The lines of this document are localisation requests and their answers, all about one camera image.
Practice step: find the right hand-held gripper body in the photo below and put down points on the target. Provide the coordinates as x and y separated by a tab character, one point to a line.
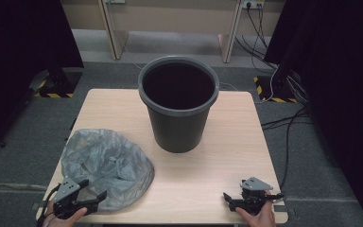
253	184

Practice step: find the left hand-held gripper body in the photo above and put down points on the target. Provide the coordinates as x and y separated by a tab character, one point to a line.
64	189

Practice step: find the grey plastic trash bag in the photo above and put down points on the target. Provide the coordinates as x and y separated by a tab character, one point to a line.
107	164

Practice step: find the dark grey trash bin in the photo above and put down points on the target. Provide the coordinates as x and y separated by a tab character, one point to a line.
176	134

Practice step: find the person's right hand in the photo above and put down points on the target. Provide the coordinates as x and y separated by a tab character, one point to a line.
263	219

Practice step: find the person's left hand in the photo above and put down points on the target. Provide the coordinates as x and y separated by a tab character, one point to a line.
60	223

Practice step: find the grey tape strip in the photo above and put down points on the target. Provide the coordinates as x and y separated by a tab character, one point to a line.
37	205

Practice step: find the small dark stand foot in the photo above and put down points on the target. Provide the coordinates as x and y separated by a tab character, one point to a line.
0	144

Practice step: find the stand base with hazard tape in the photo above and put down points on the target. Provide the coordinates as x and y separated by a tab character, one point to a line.
280	91
60	83

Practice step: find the black curtain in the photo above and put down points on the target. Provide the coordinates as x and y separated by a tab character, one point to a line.
19	63
343	78

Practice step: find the wooden desk leg panel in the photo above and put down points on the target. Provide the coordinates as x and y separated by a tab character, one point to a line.
230	41
115	34

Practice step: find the white wall power socket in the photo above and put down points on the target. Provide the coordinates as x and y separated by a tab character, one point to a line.
252	3

